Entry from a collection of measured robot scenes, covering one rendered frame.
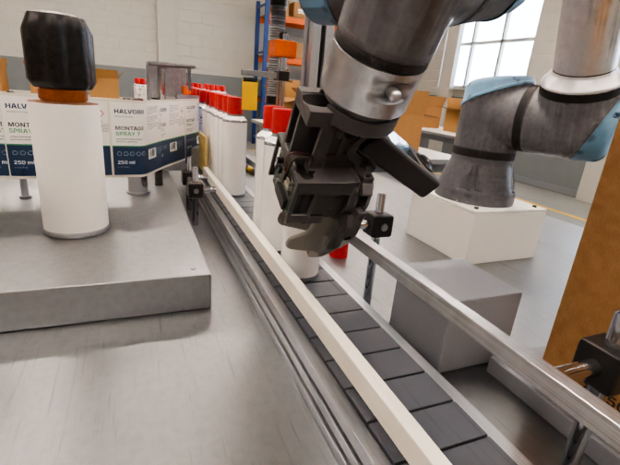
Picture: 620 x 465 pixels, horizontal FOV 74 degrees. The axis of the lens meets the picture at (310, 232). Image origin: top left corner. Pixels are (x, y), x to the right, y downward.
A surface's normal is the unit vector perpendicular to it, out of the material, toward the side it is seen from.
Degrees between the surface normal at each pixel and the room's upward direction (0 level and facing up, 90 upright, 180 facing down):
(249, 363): 0
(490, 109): 85
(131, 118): 90
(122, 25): 90
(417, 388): 0
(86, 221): 90
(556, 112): 114
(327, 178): 30
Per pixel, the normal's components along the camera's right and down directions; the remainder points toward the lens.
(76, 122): 0.65, 0.30
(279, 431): 0.08, -0.94
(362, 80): -0.37, 0.61
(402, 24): -0.14, 0.71
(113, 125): 0.44, 0.33
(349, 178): 0.26, -0.65
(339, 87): -0.65, 0.44
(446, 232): -0.92, 0.06
